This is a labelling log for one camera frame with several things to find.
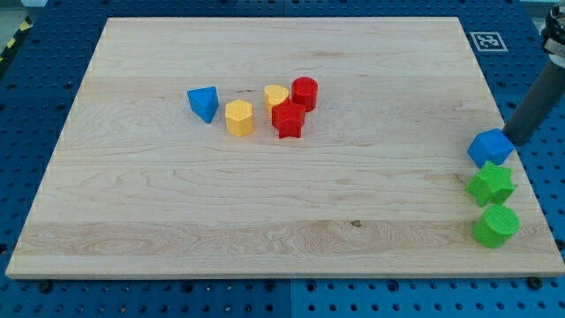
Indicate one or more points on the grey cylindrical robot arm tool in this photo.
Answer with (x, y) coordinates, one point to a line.
(547, 89)

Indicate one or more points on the light wooden board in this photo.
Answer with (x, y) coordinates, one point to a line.
(140, 187)

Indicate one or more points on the red star block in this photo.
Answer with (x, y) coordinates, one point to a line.
(288, 118)

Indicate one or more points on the yellow hexagon block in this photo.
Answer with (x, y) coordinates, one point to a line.
(239, 118)

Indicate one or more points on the yellow heart block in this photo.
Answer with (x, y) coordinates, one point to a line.
(275, 95)

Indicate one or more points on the red cylinder block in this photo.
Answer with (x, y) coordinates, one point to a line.
(304, 90)

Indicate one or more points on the blue triangle block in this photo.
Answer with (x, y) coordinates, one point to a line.
(204, 102)

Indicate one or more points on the blue cube block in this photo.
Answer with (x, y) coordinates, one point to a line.
(492, 145)

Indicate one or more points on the green star block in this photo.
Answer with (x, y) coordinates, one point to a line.
(492, 184)

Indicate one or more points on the green cylinder block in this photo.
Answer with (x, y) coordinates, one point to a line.
(496, 226)

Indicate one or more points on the white fiducial marker tag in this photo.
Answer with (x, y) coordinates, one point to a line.
(488, 41)

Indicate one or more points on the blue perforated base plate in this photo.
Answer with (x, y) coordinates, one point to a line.
(50, 59)

